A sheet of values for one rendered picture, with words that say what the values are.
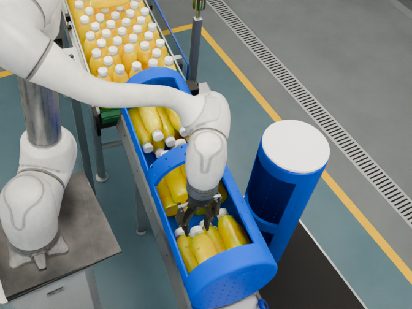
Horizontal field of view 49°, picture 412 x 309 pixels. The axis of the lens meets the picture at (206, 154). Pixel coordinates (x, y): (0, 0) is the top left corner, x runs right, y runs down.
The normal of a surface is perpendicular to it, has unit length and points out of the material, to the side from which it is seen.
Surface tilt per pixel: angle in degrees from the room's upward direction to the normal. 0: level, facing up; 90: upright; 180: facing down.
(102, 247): 4
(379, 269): 0
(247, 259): 8
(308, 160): 0
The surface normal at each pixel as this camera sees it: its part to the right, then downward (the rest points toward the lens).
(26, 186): 0.15, -0.54
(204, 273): -0.58, -0.29
